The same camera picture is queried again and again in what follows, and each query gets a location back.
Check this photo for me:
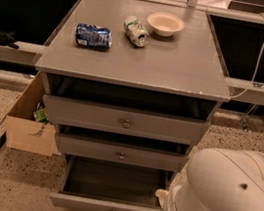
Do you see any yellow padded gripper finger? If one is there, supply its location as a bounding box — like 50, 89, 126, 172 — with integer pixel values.
155, 189, 168, 207

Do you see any grey bottom drawer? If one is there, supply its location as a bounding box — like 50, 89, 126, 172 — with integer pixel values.
50, 155, 169, 211

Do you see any grey drawer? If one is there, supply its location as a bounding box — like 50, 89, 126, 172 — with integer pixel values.
50, 155, 169, 211
43, 94, 210, 146
54, 133, 188, 172

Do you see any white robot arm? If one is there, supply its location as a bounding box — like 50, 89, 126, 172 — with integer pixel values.
155, 148, 264, 211

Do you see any grey top drawer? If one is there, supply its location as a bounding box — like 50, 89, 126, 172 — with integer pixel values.
43, 94, 210, 146

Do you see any grey middle drawer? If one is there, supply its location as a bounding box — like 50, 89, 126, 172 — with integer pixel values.
54, 133, 188, 172

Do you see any grey drawer cabinet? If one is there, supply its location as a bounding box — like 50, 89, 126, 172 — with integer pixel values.
20, 0, 246, 181

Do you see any green packet in box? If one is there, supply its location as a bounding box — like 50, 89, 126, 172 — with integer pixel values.
33, 104, 49, 124

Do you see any cardboard box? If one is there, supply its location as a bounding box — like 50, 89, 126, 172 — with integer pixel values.
5, 73, 56, 156

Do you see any green white soda can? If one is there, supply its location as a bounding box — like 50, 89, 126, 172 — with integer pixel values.
123, 16, 149, 48

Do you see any white paper bowl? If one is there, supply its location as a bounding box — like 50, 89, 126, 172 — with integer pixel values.
147, 12, 185, 37

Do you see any blue crushed soda can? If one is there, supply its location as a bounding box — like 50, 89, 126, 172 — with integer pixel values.
74, 23, 112, 50

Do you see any white cable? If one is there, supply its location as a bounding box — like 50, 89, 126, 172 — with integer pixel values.
228, 9, 264, 104

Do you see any metal frame rail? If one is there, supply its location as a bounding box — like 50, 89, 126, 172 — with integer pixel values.
0, 41, 264, 105

